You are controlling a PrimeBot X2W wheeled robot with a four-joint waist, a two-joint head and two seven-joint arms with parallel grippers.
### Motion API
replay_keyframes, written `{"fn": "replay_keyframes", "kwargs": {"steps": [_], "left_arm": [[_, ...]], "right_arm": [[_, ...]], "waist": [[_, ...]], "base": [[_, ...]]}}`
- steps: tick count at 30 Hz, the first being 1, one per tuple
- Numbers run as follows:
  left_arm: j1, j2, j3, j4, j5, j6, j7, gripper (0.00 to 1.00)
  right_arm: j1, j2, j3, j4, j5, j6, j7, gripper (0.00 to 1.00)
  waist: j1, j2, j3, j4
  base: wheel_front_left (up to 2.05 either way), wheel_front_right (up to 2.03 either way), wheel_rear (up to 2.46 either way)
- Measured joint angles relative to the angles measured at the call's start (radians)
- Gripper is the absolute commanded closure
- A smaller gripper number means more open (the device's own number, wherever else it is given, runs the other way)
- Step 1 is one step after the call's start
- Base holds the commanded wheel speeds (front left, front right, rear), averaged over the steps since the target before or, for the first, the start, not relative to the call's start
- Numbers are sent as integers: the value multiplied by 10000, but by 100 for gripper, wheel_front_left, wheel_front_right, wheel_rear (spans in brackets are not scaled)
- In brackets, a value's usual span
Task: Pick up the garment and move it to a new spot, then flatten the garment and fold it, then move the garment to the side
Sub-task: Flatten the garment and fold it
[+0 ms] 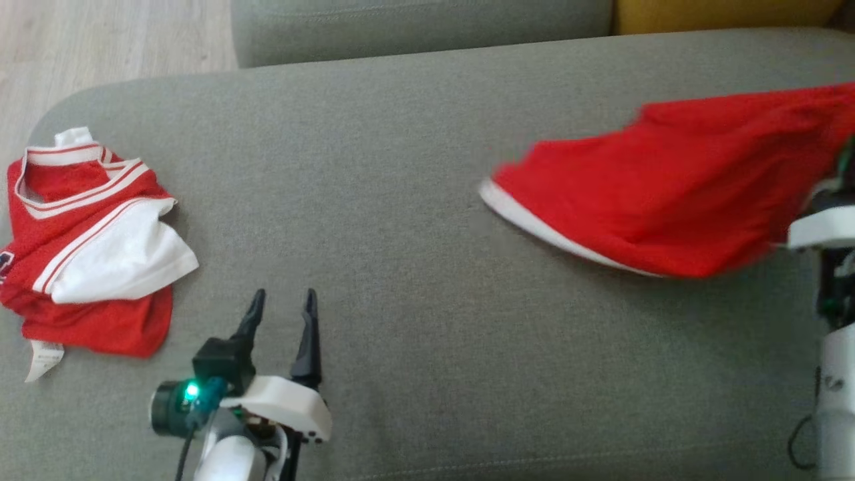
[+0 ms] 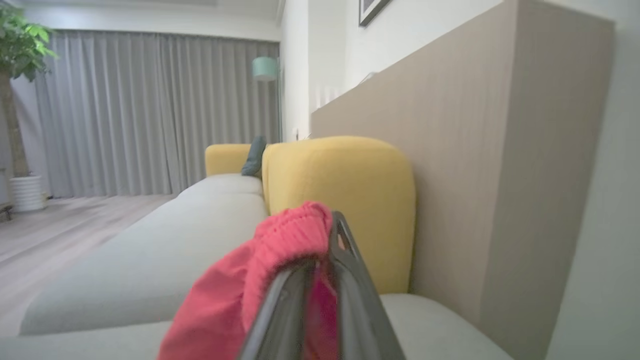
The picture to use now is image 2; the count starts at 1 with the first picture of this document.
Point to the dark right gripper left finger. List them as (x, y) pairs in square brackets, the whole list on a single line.
[(285, 320)]

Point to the green leafy indoor tree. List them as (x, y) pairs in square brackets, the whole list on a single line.
[(20, 50)]

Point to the red basketball jersey garment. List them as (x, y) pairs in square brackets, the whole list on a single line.
[(225, 300)]

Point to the teal throw pillow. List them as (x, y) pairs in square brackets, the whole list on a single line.
[(254, 157)]

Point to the beige wooden wall ledge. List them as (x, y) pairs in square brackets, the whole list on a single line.
[(480, 150)]

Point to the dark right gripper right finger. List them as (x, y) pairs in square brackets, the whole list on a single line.
[(360, 310)]

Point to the grey pleated curtain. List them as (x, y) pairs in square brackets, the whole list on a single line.
[(130, 110)]

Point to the floor lamp with teal shade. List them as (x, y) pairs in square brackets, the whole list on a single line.
[(265, 68)]

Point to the black framed city photograph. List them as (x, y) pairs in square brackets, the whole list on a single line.
[(370, 9)]

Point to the yellow sofa back cushion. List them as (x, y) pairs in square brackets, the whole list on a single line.
[(225, 159), (345, 200)]

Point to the white ribbed plant pot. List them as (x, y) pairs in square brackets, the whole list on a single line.
[(27, 192)]

